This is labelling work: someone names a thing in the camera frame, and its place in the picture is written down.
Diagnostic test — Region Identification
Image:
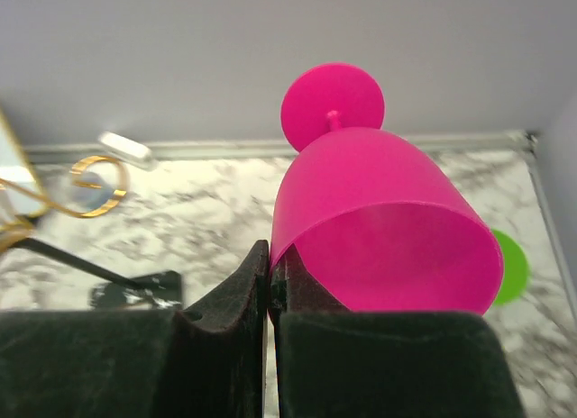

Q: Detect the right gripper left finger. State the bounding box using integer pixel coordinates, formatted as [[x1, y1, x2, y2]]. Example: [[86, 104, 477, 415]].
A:
[[1, 240, 269, 417]]

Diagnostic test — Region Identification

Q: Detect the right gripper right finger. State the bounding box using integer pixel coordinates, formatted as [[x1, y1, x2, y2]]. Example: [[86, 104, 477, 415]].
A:
[[269, 247, 525, 417]]

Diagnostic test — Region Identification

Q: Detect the magenta wine glass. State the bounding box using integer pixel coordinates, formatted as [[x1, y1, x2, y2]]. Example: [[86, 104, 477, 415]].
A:
[[270, 63, 504, 314]]

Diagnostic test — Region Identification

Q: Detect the green wine glass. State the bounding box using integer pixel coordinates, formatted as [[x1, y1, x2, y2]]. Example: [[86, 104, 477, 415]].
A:
[[491, 229, 530, 305]]

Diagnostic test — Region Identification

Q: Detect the white whiteboard eraser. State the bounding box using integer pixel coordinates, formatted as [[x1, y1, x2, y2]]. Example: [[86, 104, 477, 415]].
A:
[[98, 132, 155, 169]]

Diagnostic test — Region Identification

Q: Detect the gold framed whiteboard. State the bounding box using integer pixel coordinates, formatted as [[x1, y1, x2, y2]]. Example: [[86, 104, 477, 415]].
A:
[[1, 113, 49, 218]]

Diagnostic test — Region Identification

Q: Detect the gold wire glass rack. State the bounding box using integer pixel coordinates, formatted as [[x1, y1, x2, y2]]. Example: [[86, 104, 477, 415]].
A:
[[1, 155, 183, 309]]

